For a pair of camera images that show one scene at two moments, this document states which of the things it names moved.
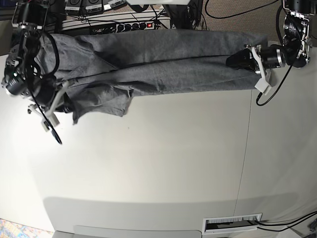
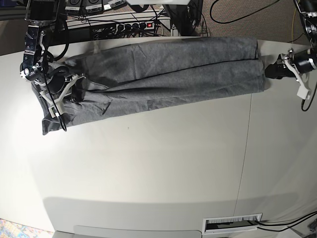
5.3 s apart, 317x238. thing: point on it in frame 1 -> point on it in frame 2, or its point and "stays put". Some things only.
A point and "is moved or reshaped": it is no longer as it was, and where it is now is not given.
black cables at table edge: x=308 y=215 stays put
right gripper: x=244 y=59 -> x=279 y=70
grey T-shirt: x=103 y=69 is moved or reshaped
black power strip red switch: x=136 y=26 stays put
